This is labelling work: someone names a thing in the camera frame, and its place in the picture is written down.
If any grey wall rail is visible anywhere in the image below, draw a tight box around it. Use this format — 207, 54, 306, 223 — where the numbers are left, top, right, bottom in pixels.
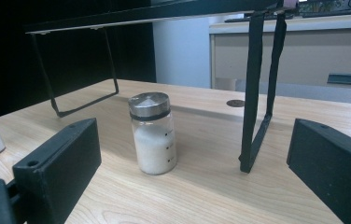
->
327, 73, 351, 86

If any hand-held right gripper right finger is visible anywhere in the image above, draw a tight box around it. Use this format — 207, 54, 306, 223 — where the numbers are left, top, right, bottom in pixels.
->
286, 118, 351, 224

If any black metal shelf stand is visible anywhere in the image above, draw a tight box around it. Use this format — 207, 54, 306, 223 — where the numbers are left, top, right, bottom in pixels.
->
23, 0, 299, 174

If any glass jar white powder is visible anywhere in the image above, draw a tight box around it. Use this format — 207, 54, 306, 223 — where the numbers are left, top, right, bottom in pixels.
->
128, 91, 177, 175

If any round grey cable grommet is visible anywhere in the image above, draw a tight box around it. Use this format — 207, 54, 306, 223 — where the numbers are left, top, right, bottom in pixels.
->
226, 99, 246, 108

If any beige background desk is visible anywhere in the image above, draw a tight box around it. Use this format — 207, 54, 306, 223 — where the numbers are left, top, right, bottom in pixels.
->
208, 12, 351, 91

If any black curtain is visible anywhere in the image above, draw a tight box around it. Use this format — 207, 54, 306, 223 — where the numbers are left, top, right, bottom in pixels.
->
0, 0, 158, 119

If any black keyboard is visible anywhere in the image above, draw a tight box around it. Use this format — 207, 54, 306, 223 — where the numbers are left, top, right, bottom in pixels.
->
301, 7, 351, 19

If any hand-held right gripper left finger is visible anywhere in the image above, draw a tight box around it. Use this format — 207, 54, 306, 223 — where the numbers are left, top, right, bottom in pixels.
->
12, 118, 103, 224

